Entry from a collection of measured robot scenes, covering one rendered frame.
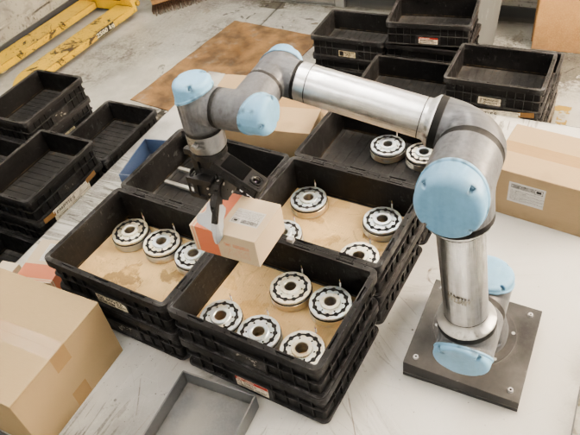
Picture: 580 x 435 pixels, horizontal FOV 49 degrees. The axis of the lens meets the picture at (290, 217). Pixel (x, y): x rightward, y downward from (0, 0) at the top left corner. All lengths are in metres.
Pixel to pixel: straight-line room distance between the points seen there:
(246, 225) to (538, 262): 0.85
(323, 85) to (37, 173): 1.87
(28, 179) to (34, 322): 1.29
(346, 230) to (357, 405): 0.46
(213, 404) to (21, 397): 0.42
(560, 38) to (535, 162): 2.31
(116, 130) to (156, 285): 1.57
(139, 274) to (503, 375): 0.93
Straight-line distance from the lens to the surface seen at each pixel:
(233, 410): 1.54
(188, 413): 1.57
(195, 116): 1.16
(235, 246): 1.32
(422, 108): 1.13
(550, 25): 4.12
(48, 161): 2.88
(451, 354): 1.31
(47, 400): 1.58
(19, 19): 5.20
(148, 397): 1.63
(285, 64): 1.19
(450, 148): 1.04
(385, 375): 1.55
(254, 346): 1.35
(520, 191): 1.86
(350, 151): 1.94
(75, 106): 3.20
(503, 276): 1.40
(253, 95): 1.11
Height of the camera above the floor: 2.01
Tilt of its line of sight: 43 degrees down
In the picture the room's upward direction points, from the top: 10 degrees counter-clockwise
